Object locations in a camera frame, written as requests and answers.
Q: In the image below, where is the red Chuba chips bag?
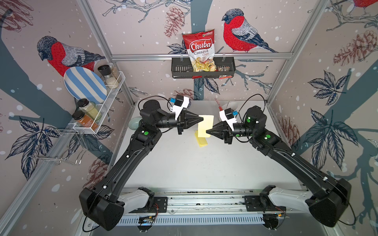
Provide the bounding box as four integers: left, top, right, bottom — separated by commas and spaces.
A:
183, 30, 217, 72

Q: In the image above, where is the white utensil cup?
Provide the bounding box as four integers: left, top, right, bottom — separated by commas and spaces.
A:
222, 101, 239, 111

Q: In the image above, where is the red pen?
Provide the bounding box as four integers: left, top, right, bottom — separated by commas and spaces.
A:
215, 98, 223, 111

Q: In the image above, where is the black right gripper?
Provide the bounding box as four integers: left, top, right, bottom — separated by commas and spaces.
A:
207, 120, 257, 146

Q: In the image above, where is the orange spice jar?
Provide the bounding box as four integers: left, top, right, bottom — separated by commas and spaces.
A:
72, 110, 98, 131

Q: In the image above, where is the yellow square paper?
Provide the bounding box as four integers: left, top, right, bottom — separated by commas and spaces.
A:
198, 115, 214, 138
195, 130, 208, 148

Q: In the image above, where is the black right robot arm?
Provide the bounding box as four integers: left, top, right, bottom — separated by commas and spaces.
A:
206, 106, 351, 227

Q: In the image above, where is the blue white striped plate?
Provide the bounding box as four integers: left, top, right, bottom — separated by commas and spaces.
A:
64, 66, 107, 104

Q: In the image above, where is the light green small bowl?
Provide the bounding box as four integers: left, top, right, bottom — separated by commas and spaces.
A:
128, 117, 142, 130

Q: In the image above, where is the black cap salt shaker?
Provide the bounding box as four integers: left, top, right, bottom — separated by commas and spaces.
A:
97, 65, 119, 89

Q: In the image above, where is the white wire wall shelf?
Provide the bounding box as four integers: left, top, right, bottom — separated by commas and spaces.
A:
72, 71, 126, 134

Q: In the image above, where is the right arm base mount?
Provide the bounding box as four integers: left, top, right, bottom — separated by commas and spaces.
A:
243, 185, 286, 212

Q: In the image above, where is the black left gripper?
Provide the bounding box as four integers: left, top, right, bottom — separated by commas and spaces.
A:
154, 111, 202, 136

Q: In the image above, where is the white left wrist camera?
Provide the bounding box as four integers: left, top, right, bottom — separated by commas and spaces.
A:
170, 94, 190, 120

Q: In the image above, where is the green spice jar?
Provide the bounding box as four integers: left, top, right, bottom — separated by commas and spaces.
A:
77, 98, 101, 121

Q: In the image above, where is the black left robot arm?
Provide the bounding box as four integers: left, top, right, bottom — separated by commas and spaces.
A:
79, 97, 204, 231

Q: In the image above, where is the black wall basket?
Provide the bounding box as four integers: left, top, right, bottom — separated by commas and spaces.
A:
171, 57, 236, 79

